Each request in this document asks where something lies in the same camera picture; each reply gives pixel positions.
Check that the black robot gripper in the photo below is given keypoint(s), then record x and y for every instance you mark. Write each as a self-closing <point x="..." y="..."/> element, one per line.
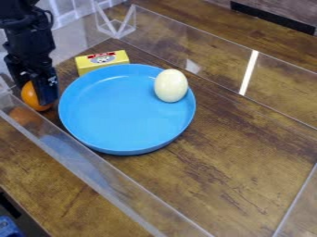
<point x="27" y="25"/>

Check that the orange ball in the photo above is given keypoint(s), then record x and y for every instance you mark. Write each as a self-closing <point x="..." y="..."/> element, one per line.
<point x="29" y="97"/>

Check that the cream white egg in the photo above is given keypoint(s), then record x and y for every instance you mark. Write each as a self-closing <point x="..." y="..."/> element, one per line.
<point x="171" y="85"/>

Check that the blue round tray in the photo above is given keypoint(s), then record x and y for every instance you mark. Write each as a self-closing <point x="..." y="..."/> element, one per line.
<point x="110" y="110"/>

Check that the yellow small box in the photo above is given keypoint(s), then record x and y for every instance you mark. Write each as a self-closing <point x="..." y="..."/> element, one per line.
<point x="95" y="61"/>

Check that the blue object at corner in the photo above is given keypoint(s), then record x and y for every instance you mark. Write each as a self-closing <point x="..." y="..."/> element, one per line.
<point x="8" y="229"/>

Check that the clear acrylic enclosure wall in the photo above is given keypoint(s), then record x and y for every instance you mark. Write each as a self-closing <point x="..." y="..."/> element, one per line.
<point x="237" y="177"/>

